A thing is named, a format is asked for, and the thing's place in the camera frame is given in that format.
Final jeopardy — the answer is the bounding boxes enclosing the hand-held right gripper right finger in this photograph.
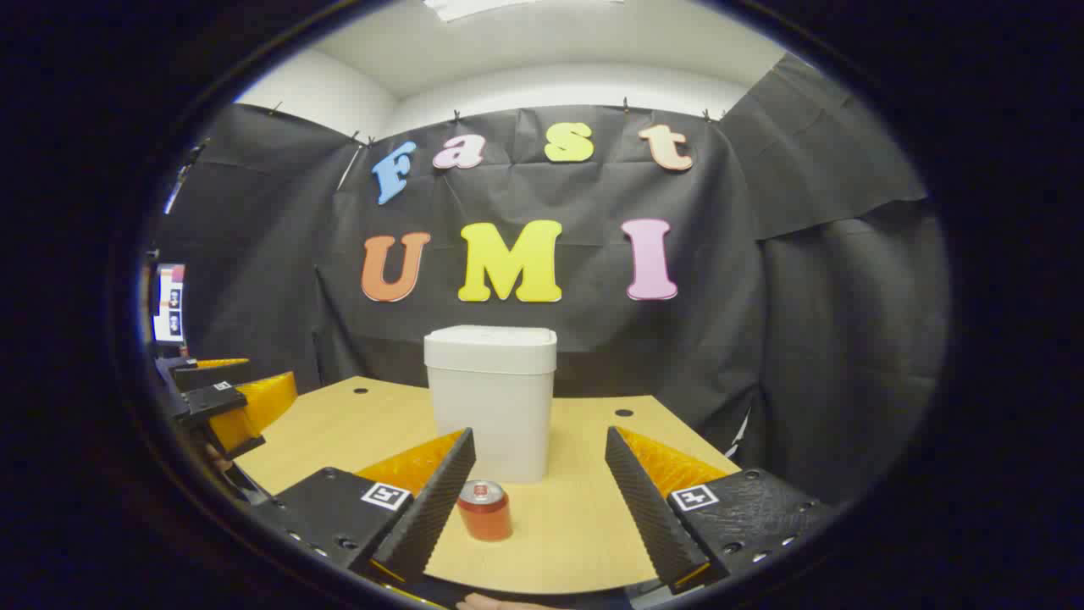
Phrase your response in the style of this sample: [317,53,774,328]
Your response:
[605,426,835,594]

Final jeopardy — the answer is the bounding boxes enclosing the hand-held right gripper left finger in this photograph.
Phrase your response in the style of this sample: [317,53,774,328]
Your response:
[254,428,477,585]

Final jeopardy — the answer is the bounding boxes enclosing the red pop can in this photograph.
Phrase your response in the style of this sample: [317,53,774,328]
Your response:
[457,480,513,543]

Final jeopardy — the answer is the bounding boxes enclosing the white desktop garbage bin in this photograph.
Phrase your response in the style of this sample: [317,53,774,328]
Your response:
[423,325,558,484]

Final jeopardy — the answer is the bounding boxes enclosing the wooden desktop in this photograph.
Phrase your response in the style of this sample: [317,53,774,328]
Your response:
[233,376,742,594]

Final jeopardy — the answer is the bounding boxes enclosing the computer monitor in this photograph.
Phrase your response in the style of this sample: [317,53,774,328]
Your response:
[152,263,187,344]

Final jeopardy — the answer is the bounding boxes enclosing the black backdrop cloth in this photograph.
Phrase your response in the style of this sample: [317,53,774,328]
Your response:
[148,51,949,509]

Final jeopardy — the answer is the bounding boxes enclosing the ceiling light panel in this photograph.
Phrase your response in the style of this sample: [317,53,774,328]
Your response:
[423,0,623,22]

